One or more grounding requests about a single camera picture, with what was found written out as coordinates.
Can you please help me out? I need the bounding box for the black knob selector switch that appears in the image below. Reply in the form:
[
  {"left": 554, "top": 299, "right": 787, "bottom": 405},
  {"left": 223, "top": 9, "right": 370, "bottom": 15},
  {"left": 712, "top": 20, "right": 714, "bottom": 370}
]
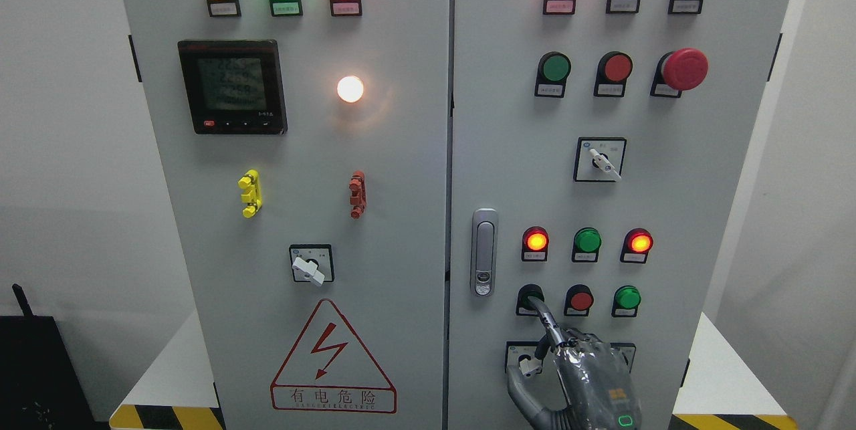
[{"left": 609, "top": 342, "right": 637, "bottom": 372}]

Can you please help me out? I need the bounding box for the red stop push button lower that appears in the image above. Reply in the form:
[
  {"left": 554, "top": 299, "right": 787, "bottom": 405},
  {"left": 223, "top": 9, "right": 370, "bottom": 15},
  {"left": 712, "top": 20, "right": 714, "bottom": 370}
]
[{"left": 564, "top": 284, "right": 595, "bottom": 316}]

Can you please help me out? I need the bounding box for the green push button second row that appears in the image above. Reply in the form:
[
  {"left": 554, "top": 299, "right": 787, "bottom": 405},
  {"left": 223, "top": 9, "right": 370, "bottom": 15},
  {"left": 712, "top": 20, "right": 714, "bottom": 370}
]
[{"left": 534, "top": 51, "right": 572, "bottom": 98}]

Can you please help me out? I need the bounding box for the upper right rotary selector switch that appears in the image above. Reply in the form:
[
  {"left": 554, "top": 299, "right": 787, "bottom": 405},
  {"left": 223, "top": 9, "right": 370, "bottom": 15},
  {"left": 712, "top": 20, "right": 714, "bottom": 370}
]
[{"left": 574, "top": 137, "right": 627, "bottom": 183}]

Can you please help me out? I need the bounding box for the red indicator light lower left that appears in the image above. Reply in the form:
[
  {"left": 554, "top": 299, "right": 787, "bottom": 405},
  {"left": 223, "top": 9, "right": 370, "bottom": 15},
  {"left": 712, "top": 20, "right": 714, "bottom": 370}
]
[{"left": 522, "top": 226, "right": 548, "bottom": 261}]

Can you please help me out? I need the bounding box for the green start push button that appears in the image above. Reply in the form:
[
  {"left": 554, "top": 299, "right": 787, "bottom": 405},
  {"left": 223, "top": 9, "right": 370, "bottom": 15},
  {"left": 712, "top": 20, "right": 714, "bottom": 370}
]
[{"left": 516, "top": 284, "right": 544, "bottom": 316}]

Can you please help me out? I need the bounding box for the black box with antenna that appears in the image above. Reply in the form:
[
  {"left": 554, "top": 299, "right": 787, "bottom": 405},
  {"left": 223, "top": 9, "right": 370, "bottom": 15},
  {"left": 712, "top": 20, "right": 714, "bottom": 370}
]
[{"left": 1, "top": 284, "right": 96, "bottom": 429}]

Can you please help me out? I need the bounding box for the red indicator light lower right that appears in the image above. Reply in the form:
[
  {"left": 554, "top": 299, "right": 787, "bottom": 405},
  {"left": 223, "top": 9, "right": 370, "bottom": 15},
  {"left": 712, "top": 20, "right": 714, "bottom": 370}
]
[{"left": 620, "top": 228, "right": 653, "bottom": 263}]

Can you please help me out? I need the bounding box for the red push button second row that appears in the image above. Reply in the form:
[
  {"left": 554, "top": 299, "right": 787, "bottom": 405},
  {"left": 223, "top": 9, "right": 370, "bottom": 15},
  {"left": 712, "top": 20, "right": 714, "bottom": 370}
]
[{"left": 593, "top": 50, "right": 633, "bottom": 98}]

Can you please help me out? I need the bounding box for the silver door handle lock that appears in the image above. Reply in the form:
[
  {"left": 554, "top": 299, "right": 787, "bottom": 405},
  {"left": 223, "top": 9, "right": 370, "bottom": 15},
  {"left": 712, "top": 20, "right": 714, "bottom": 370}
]
[{"left": 471, "top": 208, "right": 498, "bottom": 296}]

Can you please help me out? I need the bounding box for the red electrical hazard warning sticker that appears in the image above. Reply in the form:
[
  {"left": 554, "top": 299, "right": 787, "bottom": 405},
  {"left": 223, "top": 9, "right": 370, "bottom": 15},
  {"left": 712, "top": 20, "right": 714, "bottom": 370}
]
[{"left": 270, "top": 298, "right": 397, "bottom": 414}]

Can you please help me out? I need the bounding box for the green indicator light lower middle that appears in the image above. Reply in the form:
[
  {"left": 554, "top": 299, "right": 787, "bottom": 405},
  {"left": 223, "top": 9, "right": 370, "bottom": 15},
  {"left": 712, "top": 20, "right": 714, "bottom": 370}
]
[{"left": 572, "top": 227, "right": 603, "bottom": 263}]

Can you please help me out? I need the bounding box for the black digital power meter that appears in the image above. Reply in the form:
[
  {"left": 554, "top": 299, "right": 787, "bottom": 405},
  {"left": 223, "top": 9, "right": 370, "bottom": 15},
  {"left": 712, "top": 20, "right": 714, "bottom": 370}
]
[{"left": 177, "top": 39, "right": 288, "bottom": 135}]

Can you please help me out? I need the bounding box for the green push button lower right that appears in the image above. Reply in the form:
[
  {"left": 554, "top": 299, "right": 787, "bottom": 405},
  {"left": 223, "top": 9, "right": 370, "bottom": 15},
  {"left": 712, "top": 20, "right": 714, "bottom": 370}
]
[{"left": 611, "top": 285, "right": 641, "bottom": 318}]

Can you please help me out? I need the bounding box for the grey cabinet door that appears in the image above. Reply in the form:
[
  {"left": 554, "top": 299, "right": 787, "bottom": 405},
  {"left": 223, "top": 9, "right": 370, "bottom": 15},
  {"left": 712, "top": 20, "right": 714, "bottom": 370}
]
[
  {"left": 124, "top": 0, "right": 450, "bottom": 429},
  {"left": 447, "top": 0, "right": 789, "bottom": 429}
]

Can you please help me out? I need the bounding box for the red indicator light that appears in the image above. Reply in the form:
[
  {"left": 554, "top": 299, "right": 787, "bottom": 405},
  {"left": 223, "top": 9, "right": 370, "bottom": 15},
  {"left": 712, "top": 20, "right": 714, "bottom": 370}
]
[
  {"left": 522, "top": 226, "right": 548, "bottom": 261},
  {"left": 620, "top": 228, "right": 653, "bottom": 263}
]

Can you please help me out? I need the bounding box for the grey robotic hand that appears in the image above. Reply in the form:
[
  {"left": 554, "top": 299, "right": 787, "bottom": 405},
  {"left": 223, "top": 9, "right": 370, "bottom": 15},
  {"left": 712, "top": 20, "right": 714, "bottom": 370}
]
[{"left": 506, "top": 296, "right": 642, "bottom": 429}]

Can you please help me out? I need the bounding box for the grey right cabinet door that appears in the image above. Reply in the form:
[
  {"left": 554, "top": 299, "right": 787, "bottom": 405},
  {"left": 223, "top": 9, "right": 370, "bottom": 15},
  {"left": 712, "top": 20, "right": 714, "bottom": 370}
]
[{"left": 447, "top": 0, "right": 789, "bottom": 429}]

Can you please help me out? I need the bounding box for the grey left cabinet door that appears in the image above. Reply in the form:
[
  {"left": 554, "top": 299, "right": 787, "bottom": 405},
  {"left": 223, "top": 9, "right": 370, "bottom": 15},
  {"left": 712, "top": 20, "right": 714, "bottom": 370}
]
[{"left": 124, "top": 0, "right": 450, "bottom": 429}]

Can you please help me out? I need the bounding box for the white platform with hazard stripes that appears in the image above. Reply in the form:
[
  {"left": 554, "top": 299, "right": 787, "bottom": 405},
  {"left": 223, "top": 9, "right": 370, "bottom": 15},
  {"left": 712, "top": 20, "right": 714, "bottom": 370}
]
[{"left": 109, "top": 314, "right": 797, "bottom": 429}]

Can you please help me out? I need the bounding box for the red emergency stop mushroom button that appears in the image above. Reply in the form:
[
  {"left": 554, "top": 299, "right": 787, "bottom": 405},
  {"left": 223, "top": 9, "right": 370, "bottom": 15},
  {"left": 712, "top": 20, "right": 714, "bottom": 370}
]
[{"left": 650, "top": 48, "right": 709, "bottom": 98}]

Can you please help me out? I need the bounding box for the lower white rotary selector switch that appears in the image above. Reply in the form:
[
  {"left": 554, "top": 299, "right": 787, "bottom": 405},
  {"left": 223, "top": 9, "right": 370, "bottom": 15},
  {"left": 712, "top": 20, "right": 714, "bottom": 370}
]
[{"left": 505, "top": 341, "right": 543, "bottom": 379}]

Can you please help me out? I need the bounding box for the left door rotary selector switch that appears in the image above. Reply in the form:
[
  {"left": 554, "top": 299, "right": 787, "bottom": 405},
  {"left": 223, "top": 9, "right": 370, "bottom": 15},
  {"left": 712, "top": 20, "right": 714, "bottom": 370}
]
[{"left": 288, "top": 243, "right": 334, "bottom": 287}]

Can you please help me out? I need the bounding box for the white glowing indicator light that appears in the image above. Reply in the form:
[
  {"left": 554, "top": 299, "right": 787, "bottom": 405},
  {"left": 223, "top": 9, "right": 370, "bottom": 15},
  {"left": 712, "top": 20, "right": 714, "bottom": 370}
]
[{"left": 336, "top": 76, "right": 364, "bottom": 104}]

